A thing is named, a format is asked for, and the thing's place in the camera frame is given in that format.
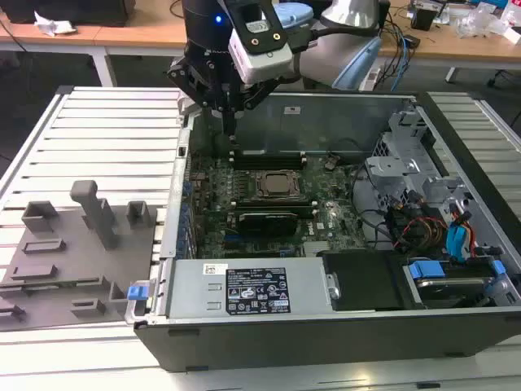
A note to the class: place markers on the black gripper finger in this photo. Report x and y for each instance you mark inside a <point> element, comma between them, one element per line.
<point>183,75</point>
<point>260,93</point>

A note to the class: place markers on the green RAM stick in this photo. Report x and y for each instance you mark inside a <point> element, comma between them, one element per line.
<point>40,287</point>

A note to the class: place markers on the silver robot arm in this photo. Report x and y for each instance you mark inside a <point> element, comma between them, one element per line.
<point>325,61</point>

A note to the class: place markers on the black RAM slot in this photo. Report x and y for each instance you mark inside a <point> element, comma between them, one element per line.
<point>306,211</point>
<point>281,157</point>
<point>281,162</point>
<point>277,206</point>
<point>281,166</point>
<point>281,152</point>
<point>307,215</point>
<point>277,202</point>

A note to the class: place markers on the wooden desk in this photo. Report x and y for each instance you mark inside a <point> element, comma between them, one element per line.
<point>447,42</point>
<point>122,28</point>

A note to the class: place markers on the silver CPU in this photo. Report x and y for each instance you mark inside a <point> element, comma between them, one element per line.
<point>280,184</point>

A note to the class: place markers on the coin cell battery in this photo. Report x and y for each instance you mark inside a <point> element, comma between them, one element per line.
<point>329,164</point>

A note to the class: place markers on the white power strip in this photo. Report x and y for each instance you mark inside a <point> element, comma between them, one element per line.
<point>369,78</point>

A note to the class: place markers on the green motherboard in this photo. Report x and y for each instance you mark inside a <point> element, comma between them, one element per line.
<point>321,191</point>

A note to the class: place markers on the black monitor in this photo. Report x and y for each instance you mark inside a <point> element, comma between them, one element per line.
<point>81,12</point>

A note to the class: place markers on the black graphics card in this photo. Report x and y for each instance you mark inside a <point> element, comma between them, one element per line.
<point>268,224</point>

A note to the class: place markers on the crumpled white paper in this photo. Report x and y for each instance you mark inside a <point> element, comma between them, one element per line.
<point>53,23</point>

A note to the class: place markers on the white board sticker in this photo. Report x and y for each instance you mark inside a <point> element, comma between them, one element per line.
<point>322,225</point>

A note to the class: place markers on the blue expansion slot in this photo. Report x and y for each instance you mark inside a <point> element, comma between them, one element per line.
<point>234,237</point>

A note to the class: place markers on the black speaker box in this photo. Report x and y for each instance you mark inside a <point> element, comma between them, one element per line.
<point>384,14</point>

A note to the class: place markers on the grey metal drive cage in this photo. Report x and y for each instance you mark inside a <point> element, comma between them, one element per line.
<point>390,167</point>

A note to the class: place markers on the silver chipset heatsink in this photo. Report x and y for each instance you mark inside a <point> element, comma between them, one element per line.
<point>315,250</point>

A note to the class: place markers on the small black box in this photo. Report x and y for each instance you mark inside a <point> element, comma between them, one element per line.
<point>423,18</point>

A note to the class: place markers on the grey power supply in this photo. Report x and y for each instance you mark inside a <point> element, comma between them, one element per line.
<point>191,285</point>

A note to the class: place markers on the grey parts rack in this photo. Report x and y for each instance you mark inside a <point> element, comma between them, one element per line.
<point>81,264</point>

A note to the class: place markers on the black plastic shroud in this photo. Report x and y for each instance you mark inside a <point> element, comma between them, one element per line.
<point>366,281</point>

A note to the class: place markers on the blue case latch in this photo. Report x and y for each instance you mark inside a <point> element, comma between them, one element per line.
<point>137,293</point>

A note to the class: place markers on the clear plastic bags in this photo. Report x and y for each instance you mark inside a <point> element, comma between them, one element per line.
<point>480,20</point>

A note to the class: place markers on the black chair base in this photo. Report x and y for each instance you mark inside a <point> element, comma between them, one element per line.
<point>502,77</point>

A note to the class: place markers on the black and grey PC case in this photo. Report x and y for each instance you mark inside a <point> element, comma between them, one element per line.
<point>325,342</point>

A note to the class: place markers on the hard disk in blue carrier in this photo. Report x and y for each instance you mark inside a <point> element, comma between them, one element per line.
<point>447,287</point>

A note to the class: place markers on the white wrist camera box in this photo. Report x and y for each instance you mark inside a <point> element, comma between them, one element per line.
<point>264,65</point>

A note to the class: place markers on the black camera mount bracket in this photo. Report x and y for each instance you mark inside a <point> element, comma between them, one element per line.
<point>244,16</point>

